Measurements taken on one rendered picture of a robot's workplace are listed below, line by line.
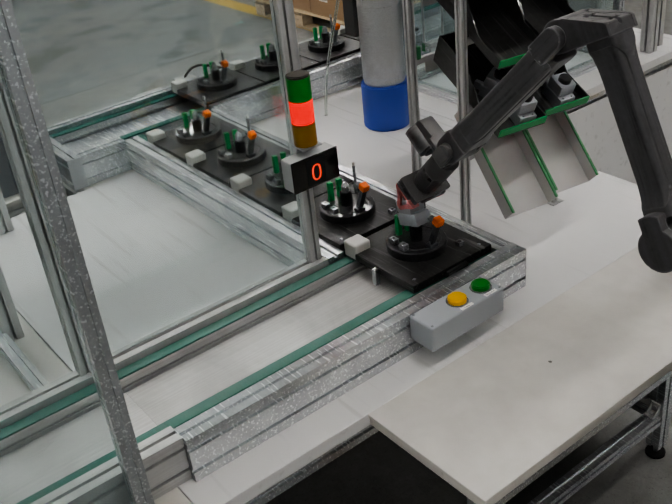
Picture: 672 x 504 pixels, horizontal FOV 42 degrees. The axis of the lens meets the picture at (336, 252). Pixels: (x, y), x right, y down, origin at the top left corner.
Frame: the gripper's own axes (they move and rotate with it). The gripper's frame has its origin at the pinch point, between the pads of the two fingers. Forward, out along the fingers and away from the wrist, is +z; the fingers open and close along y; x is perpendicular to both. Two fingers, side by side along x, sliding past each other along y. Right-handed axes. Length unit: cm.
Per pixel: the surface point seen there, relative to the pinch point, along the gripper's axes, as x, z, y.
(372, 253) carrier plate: 4.9, 10.3, 9.3
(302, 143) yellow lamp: -19.0, -9.0, 21.0
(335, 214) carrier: -10.0, 20.6, 5.9
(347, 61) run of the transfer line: -78, 86, -72
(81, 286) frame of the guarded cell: -1, -36, 83
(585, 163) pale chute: 11.4, -3.6, -47.8
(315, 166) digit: -14.4, -5.4, 19.2
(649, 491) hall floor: 96, 60, -57
